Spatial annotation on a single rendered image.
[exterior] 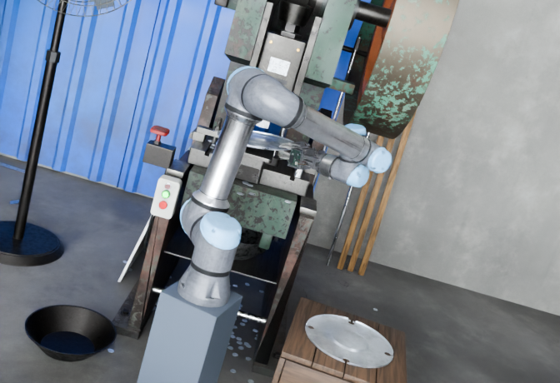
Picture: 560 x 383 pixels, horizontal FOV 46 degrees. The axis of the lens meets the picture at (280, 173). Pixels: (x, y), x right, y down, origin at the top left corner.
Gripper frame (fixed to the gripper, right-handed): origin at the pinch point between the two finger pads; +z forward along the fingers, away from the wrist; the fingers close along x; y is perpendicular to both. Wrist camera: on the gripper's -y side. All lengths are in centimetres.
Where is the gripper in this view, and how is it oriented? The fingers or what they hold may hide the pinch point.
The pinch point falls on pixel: (283, 148)
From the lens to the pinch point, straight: 229.2
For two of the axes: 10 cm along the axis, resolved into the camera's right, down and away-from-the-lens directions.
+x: -2.0, 9.6, 2.0
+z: -7.5, -2.8, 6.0
